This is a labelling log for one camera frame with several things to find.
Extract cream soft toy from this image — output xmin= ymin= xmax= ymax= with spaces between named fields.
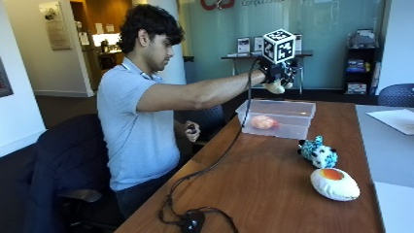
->
xmin=262 ymin=79 xmax=296 ymax=95

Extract console table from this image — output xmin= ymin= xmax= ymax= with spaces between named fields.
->
xmin=220 ymin=50 xmax=314 ymax=95

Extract white marker cube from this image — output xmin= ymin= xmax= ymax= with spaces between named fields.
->
xmin=261 ymin=28 xmax=298 ymax=65

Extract standing brochures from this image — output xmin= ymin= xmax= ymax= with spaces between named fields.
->
xmin=236 ymin=33 xmax=304 ymax=54

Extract clear plastic bin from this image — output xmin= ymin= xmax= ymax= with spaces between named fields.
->
xmin=236 ymin=98 xmax=317 ymax=141

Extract pink soft toy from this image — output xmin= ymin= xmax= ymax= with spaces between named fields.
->
xmin=250 ymin=115 xmax=281 ymax=131

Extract black display shelf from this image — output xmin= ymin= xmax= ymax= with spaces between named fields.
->
xmin=342 ymin=28 xmax=382 ymax=96

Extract teal spotted plush animal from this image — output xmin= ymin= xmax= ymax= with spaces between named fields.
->
xmin=297 ymin=135 xmax=339 ymax=170

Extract blue mesh chair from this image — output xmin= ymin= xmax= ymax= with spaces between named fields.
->
xmin=377 ymin=83 xmax=414 ymax=109

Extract white paper sheet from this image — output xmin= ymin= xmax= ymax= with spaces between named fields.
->
xmin=365 ymin=108 xmax=414 ymax=136

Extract white egg plush toy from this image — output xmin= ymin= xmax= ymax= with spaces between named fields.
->
xmin=309 ymin=167 xmax=362 ymax=202

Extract the person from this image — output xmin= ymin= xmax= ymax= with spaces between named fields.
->
xmin=96 ymin=3 xmax=266 ymax=219

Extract dark office chair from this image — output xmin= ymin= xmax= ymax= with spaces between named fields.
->
xmin=23 ymin=113 xmax=126 ymax=233

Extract dark jacket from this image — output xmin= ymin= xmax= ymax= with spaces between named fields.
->
xmin=23 ymin=113 xmax=115 ymax=233

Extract black cable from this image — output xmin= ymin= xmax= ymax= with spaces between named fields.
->
xmin=157 ymin=57 xmax=262 ymax=233

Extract black cable hub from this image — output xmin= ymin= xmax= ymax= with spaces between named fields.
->
xmin=180 ymin=211 xmax=208 ymax=233

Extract framed wall plaque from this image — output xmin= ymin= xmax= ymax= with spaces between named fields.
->
xmin=37 ymin=0 xmax=72 ymax=51

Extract wall picture frame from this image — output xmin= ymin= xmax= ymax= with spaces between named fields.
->
xmin=0 ymin=57 xmax=16 ymax=99

